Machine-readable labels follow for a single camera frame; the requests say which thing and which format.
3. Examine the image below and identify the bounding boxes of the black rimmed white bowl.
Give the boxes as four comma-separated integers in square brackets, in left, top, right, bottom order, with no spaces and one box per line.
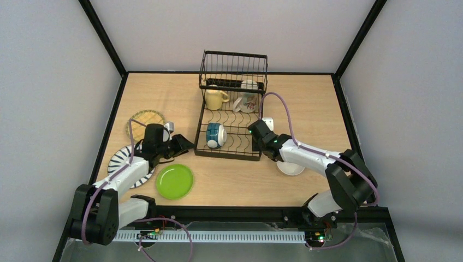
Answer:
[206,123,227,149]

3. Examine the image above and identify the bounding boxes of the plain white bowl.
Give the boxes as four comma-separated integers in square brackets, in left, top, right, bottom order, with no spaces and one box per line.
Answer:
[277,162,305,176]

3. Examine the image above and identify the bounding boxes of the yellow ceramic mug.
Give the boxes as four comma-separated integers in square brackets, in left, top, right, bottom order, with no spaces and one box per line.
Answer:
[205,89,230,110]

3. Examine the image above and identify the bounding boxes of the black wire dish rack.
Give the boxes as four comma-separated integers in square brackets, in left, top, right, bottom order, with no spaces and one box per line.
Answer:
[194,50,268,161]

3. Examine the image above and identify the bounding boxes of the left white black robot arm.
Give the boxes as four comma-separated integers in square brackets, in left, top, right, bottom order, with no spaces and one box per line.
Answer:
[65,122,195,245]

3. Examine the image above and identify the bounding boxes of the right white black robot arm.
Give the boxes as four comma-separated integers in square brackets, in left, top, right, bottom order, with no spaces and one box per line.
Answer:
[248,120,377,218]

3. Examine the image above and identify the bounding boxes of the green plastic plate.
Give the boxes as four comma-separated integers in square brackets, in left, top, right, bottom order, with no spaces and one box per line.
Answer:
[156,164,195,200]

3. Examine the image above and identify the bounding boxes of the woven bamboo plate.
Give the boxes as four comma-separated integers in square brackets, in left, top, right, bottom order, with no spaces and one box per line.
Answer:
[130,109,166,142]

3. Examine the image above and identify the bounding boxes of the blue striped white plate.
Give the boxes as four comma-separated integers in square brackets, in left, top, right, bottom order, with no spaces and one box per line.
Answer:
[107,145,156,189]

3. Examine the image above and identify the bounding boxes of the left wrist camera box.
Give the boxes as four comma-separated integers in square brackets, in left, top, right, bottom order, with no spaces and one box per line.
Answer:
[163,122,175,142]

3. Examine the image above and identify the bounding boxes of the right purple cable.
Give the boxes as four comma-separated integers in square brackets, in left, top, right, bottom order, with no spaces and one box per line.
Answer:
[258,92,381,251]

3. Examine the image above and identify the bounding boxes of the purple cable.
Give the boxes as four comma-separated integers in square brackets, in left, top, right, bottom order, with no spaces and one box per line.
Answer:
[258,92,381,251]
[81,118,194,262]

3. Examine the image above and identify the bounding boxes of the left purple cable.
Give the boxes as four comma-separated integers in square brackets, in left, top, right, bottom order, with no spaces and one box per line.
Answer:
[81,118,194,262]

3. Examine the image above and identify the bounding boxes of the white slotted cable duct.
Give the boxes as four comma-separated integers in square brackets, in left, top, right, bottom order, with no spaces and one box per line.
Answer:
[113,230,305,243]

